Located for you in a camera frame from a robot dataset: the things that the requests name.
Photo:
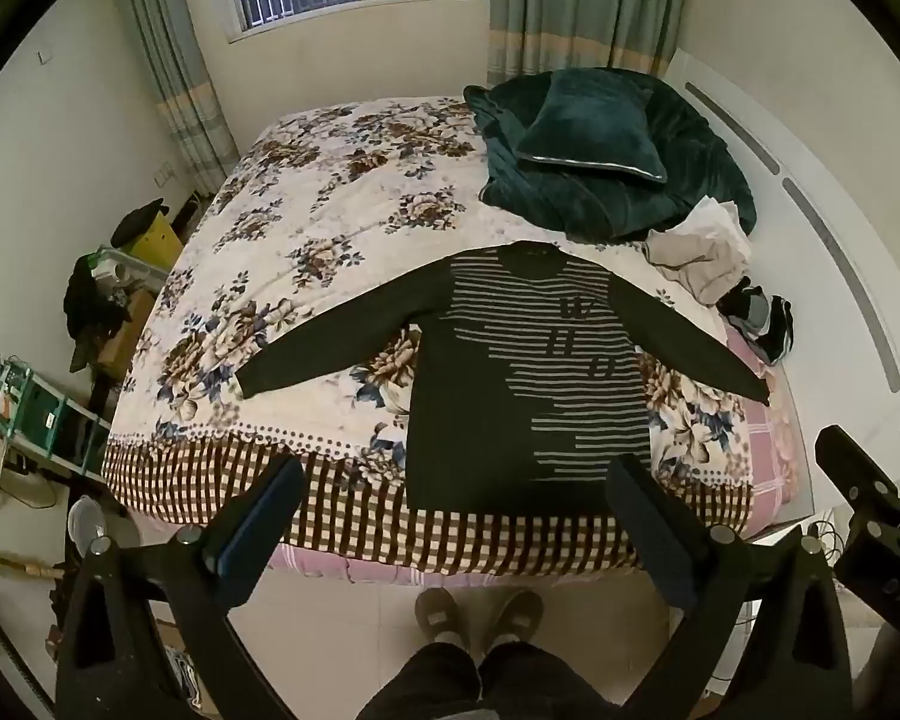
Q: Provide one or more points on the person's slipper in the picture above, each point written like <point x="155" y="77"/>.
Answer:
<point x="516" y="615"/>
<point x="439" y="615"/>

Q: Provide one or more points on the black hat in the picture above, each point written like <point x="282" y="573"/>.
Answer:
<point x="136" y="221"/>

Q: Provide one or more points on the black cloth pile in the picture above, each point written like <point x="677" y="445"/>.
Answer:
<point x="90" y="307"/>

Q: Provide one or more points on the clear plastic container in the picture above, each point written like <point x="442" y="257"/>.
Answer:
<point x="120" y="268"/>

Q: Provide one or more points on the person's left slipper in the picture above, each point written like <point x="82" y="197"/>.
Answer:
<point x="439" y="615"/>

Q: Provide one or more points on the dark green plush blanket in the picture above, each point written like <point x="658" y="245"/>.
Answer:
<point x="562" y="195"/>

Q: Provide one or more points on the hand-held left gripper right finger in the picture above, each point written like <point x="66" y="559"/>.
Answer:
<point x="645" y="532"/>

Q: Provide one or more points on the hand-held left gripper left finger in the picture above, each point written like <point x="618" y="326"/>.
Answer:
<point x="262" y="532"/>

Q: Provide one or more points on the beige garment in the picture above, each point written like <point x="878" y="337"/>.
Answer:
<point x="701" y="262"/>

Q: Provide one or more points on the teal storage rack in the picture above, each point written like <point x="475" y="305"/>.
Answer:
<point x="45" y="412"/>

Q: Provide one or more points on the wall switch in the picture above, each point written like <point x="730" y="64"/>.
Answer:
<point x="163" y="175"/>

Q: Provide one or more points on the black and grey garment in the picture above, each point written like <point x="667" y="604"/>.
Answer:
<point x="765" y="319"/>

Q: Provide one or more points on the person's black trousers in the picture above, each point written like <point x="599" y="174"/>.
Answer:
<point x="510" y="682"/>

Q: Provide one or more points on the yellow box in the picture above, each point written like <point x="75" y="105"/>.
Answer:
<point x="157" y="244"/>

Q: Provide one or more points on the cardboard box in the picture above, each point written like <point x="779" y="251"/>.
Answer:
<point x="124" y="337"/>

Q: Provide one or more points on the white garment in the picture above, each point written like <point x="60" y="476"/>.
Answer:
<point x="716" y="221"/>

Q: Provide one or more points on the floral bed blanket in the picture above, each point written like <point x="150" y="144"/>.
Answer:
<point x="322" y="187"/>

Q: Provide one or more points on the dark green pillow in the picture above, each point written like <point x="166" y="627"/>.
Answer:
<point x="589" y="131"/>

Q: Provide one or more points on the white headboard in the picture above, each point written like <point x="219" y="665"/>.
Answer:
<point x="817" y="165"/>

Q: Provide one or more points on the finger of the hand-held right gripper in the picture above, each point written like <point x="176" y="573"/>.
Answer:
<point x="859" y="476"/>

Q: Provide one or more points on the person's right slipper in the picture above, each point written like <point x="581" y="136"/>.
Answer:
<point x="516" y="615"/>

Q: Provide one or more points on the round white fan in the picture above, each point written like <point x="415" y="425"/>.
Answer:
<point x="84" y="529"/>

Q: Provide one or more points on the black striped sweater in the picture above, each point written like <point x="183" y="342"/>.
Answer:
<point x="480" y="427"/>

